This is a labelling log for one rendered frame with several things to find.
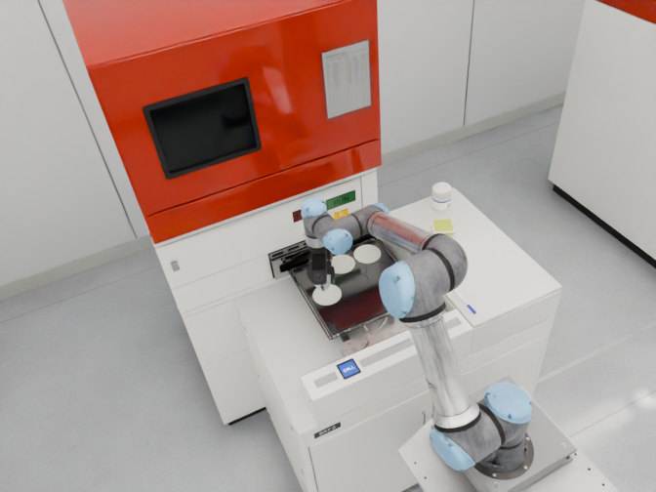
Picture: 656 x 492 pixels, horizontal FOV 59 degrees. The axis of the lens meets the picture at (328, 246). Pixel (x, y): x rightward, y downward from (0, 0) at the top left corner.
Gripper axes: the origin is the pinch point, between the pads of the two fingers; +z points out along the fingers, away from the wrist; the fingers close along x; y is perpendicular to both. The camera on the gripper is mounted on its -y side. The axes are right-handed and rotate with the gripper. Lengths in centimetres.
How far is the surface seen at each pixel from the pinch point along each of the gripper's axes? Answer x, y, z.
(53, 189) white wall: 160, 113, 40
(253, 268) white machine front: 27.3, 16.6, 6.3
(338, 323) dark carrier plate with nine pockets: -4.7, -6.6, 9.5
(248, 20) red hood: 14, 21, -82
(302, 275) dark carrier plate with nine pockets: 9.6, 15.9, 9.5
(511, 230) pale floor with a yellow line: -96, 139, 99
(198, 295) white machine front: 46.2, 6.3, 9.0
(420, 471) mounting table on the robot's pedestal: -30, -54, 17
